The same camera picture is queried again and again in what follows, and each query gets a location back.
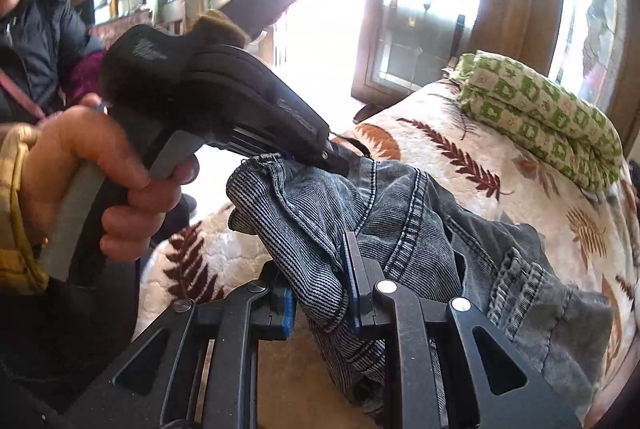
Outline grey denim pants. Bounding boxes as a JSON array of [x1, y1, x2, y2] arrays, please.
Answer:
[[227, 155, 613, 418]]

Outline left forearm yellow sleeve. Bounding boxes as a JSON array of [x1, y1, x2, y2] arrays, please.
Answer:
[[0, 124, 49, 296]]

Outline person's left hand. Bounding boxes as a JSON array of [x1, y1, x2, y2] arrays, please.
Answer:
[[18, 106, 204, 279]]

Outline leaf pattern bed quilt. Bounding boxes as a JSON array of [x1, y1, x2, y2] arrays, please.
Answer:
[[137, 82, 639, 428]]

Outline green patterned folded blanket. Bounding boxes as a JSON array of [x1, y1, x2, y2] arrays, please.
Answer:
[[450, 50, 624, 192]]

